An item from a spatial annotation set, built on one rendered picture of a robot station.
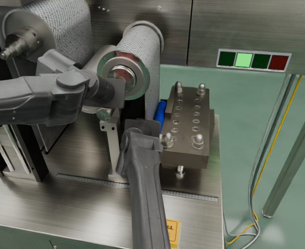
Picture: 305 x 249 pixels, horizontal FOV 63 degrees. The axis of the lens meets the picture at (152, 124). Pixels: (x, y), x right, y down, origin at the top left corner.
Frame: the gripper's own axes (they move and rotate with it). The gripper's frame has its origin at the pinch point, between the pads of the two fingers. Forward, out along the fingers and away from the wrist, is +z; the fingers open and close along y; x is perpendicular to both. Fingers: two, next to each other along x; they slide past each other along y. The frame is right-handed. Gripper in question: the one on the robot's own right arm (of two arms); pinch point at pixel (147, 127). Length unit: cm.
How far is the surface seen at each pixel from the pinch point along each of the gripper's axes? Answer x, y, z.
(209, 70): 40, 33, 279
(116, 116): 3.4, -7.8, -8.2
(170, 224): -24.1, 11.1, -13.2
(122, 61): 18.8, -5.7, -14.0
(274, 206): -58, 75, 88
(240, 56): 26.4, 28.6, 19.4
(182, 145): -4.5, 11.7, -0.4
